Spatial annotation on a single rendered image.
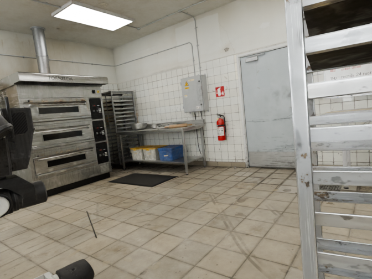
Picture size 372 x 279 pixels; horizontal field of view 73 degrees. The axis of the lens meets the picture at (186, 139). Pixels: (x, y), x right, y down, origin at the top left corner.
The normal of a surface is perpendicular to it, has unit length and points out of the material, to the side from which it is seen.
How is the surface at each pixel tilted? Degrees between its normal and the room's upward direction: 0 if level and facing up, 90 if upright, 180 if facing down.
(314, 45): 90
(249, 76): 90
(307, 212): 90
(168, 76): 90
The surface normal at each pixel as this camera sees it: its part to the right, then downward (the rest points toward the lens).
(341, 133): -0.47, 0.14
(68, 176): 0.78, -0.02
